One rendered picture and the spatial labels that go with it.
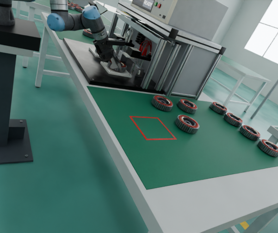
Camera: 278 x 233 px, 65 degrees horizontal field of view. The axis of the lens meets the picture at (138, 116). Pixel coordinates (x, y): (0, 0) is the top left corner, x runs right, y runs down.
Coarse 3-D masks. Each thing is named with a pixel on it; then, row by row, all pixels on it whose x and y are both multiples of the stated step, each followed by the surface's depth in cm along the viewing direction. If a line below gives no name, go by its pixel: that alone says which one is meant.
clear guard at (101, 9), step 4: (88, 4) 136; (96, 4) 131; (100, 4) 129; (104, 4) 137; (100, 8) 125; (104, 8) 123; (108, 8) 125; (112, 8) 134; (116, 8) 143; (100, 12) 121; (104, 12) 120; (116, 12) 123; (120, 12) 130; (128, 16) 128; (132, 16) 138; (140, 20) 134
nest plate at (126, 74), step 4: (104, 64) 129; (108, 68) 125; (108, 72) 122; (112, 72) 123; (116, 72) 125; (120, 72) 128; (124, 72) 130; (128, 72) 133; (124, 76) 127; (128, 76) 128
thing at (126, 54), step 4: (128, 48) 129; (132, 48) 128; (124, 52) 130; (128, 52) 128; (132, 52) 125; (136, 52) 127; (140, 52) 128; (128, 56) 126; (132, 56) 127; (136, 56) 128; (140, 56) 129; (144, 56) 132; (140, 60) 135; (148, 60) 133; (136, 64) 138
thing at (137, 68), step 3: (132, 66) 138; (135, 66) 135; (138, 66) 136; (135, 69) 135; (138, 69) 133; (141, 69) 134; (144, 69) 136; (135, 72) 135; (141, 72) 136; (135, 75) 135; (138, 75) 136; (141, 75) 137
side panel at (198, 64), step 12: (192, 48) 119; (192, 60) 126; (204, 60) 130; (216, 60) 133; (180, 72) 125; (192, 72) 132; (204, 72) 136; (180, 84) 133; (192, 84) 138; (204, 84) 142; (168, 96) 133; (180, 96) 138; (192, 96) 143
